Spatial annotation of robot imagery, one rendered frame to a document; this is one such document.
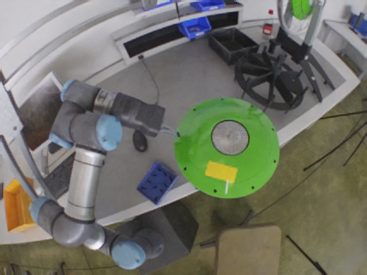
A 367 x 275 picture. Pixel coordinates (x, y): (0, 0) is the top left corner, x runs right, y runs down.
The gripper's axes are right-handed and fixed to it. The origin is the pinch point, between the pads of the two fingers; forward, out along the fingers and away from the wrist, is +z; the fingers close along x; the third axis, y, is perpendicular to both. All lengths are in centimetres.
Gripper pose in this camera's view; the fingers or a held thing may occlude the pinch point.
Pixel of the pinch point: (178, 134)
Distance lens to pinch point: 43.8
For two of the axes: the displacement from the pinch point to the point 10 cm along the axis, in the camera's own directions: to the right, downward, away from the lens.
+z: 8.8, 3.1, 3.6
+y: 4.5, -2.8, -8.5
